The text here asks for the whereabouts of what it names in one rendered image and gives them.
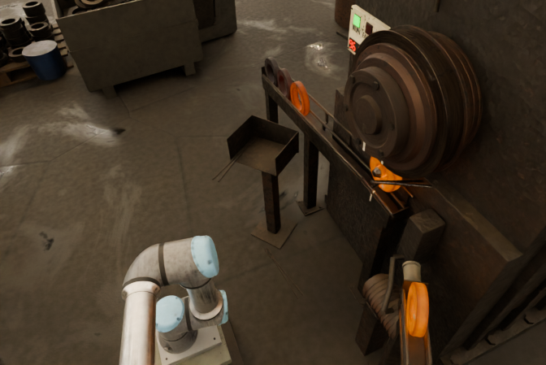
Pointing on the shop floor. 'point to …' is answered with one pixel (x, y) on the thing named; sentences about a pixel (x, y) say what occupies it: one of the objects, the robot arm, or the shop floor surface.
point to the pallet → (15, 58)
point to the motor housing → (386, 325)
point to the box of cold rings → (126, 28)
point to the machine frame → (361, 218)
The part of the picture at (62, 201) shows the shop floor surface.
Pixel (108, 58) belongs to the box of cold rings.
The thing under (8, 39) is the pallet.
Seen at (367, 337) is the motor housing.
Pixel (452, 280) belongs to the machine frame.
